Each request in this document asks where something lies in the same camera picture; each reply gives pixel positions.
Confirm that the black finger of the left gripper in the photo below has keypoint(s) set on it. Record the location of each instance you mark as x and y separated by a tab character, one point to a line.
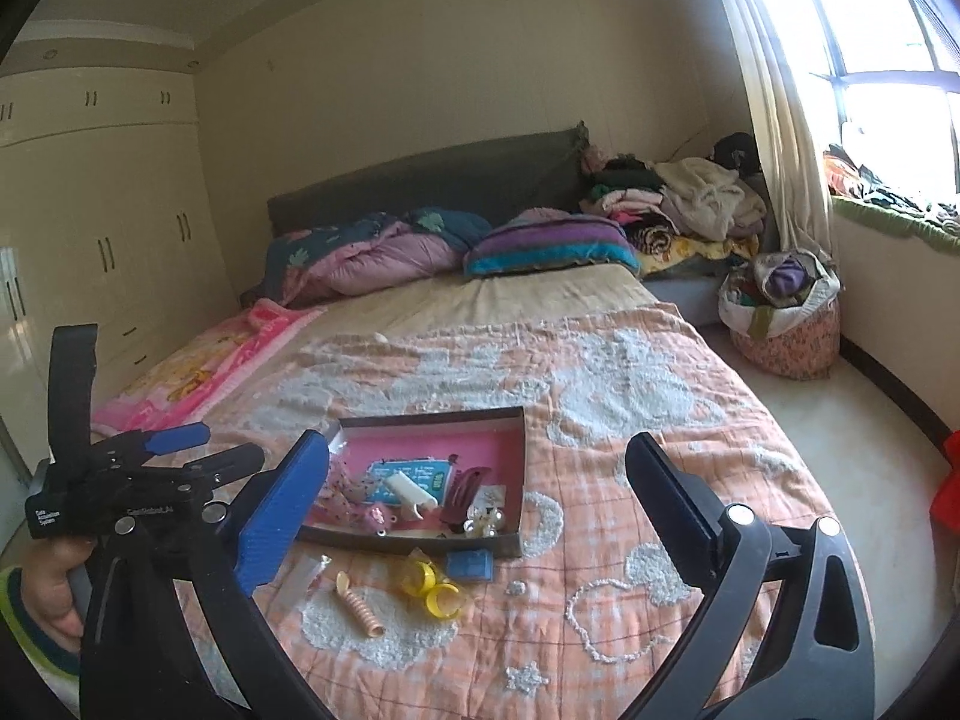
227	466

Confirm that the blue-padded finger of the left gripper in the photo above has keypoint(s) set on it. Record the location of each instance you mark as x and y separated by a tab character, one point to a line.
176	439

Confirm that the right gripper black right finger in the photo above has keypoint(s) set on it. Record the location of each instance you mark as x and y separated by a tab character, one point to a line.
683	510

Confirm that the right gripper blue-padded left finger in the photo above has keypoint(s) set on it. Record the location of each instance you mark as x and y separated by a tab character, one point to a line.
285	496

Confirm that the polka dot mesh bow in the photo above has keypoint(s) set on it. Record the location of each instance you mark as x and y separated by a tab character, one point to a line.
345	496

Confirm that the clear plastic bag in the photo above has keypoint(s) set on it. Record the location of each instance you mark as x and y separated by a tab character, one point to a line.
303	576

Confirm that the pink fuzzy hair clip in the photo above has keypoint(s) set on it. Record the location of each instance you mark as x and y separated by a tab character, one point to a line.
378	519

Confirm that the cream hair claw clip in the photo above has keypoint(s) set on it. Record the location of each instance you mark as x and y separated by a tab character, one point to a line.
413	501

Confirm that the yellow bangles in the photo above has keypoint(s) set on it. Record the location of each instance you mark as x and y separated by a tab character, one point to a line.
421	579

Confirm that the maroon hair clip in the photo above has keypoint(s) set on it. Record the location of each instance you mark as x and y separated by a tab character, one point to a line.
459	498

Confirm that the earring card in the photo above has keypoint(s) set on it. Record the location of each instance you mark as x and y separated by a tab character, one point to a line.
491	496

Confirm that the pearl hair claw clip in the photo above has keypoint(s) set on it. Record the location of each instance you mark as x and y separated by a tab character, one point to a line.
483	522

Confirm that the left hand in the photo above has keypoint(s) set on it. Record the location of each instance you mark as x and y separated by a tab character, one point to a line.
46	591

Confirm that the pink cartoon blanket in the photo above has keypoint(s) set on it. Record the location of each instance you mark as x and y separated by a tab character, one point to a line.
187	384

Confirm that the dark cardboard box tray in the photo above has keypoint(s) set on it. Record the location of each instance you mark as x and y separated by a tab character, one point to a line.
494	438

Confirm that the small blue packet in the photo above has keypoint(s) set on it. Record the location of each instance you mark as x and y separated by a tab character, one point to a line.
470	566

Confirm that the floral laundry basket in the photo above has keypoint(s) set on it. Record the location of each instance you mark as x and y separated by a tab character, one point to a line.
782	310

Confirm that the cream wardrobe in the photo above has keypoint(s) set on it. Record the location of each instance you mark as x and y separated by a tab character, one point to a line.
105	220

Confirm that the beige bed sheet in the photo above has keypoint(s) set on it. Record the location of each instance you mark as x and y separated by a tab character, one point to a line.
451	301

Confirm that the red plastic bag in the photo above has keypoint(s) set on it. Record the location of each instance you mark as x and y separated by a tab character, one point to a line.
945	505

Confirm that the pink and navy duvet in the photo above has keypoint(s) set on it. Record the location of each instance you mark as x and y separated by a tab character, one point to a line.
376	252

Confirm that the pile of clothes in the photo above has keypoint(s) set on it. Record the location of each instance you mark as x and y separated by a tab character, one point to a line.
699	214

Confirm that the purple striped pillow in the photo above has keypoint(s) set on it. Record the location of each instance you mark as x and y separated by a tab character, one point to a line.
525	246

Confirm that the cream curtain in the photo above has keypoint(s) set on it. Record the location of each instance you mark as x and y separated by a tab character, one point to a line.
790	163

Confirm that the clothes on window sill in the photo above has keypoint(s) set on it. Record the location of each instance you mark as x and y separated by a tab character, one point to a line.
858	195

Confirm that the dark green headboard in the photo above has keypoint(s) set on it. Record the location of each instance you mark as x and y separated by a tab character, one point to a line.
495	179

